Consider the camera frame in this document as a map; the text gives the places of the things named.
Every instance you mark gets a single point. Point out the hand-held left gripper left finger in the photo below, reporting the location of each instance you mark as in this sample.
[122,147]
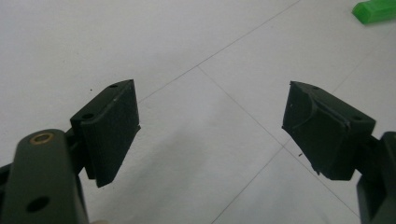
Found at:
[107,137]

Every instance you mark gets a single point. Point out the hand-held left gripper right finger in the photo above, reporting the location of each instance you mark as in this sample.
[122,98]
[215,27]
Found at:
[327,137]

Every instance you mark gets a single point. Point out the green plastic block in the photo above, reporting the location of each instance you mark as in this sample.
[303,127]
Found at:
[375,11]

